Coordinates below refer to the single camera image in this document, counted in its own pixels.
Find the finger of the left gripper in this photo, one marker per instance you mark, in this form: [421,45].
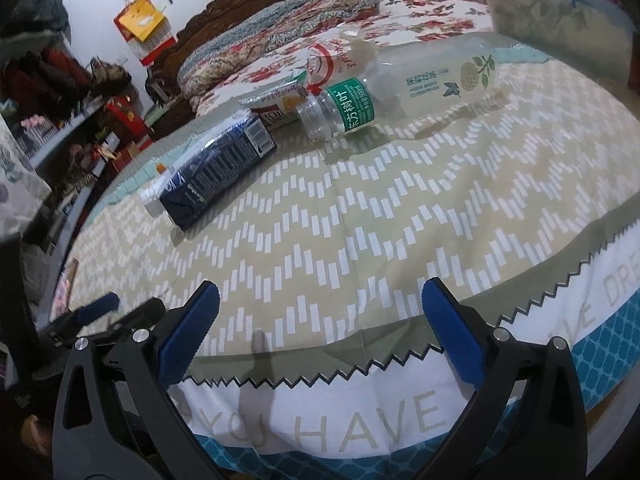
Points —
[68,325]

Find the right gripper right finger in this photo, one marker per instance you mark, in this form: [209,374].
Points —
[526,417]

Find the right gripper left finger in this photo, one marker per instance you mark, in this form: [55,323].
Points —
[91,436]

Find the dark blue milk carton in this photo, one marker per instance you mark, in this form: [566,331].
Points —
[207,168]

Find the snack wrapper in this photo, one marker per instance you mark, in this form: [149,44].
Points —
[276,107]

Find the clear plastic bottle green label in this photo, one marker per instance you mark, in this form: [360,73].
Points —
[341,108]

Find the tall clear bottle flower label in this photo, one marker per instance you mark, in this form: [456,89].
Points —
[414,80]

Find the red white wrapper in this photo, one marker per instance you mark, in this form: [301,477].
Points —
[332,61]

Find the carved wooden headboard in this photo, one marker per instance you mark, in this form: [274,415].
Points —
[218,17]

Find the patterned folded quilt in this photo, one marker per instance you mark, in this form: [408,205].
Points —
[265,31]

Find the floral bed sheet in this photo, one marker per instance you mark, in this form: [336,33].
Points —
[276,82]

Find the cluttered wall shelf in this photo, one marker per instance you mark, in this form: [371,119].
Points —
[43,90]

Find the red yellow wall calendar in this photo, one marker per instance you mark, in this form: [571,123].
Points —
[145,29]

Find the storage box blue handle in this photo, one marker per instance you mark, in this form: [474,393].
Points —
[594,36]

